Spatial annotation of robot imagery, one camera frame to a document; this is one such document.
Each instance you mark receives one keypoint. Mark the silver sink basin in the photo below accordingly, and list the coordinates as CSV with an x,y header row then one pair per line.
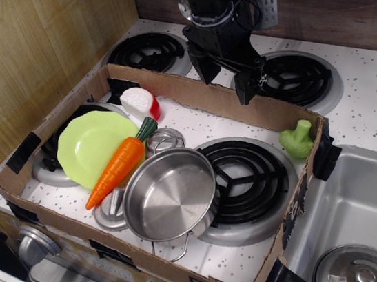
x,y
339,211

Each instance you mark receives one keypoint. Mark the green toy broccoli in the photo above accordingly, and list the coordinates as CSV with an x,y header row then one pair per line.
x,y
297,142

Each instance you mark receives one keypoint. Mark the brown cardboard fence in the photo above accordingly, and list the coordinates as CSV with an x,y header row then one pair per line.
x,y
267,113

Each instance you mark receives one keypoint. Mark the back right stove burner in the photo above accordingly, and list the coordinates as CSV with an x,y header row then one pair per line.
x,y
303,79

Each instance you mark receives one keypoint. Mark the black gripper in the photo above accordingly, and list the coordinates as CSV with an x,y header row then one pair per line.
x,y
228,45

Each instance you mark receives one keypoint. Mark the stove burner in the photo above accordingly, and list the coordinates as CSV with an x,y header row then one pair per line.
x,y
303,79
159,52
256,182
45,166

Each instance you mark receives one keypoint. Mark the stainless steel pot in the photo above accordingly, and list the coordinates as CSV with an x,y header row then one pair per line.
x,y
172,197

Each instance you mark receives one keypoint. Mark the front left stove burner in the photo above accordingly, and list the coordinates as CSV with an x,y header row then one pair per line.
x,y
45,166

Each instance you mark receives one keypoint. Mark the white and red toy cheese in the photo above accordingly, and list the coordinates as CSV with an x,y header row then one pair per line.
x,y
140,103

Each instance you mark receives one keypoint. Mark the steel pot lid in sink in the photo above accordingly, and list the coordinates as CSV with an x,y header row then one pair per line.
x,y
347,263

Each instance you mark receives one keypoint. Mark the hanging metal spatula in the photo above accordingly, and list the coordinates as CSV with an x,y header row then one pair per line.
x,y
267,14

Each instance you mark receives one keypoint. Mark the orange toy carrot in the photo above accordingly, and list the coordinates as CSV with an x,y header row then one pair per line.
x,y
123,161

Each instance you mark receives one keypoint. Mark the silver front left oven knob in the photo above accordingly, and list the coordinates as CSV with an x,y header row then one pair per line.
x,y
35,246

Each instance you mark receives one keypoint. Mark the back left stove burner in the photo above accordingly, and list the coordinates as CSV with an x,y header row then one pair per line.
x,y
159,52

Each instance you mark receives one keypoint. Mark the silver knob near pot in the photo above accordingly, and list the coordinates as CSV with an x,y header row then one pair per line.
x,y
109,213

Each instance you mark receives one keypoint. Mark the hanging metal slotted spoon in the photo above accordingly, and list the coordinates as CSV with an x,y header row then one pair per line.
x,y
185,9

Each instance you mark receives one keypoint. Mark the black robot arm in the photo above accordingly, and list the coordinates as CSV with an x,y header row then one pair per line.
x,y
214,12

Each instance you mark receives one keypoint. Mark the light green plastic plate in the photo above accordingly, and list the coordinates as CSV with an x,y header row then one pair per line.
x,y
89,141

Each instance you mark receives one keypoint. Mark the front right stove burner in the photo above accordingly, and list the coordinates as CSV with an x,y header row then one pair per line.
x,y
256,182

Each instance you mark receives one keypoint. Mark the silver knob behind pot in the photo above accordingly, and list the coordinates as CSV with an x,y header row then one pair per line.
x,y
164,139

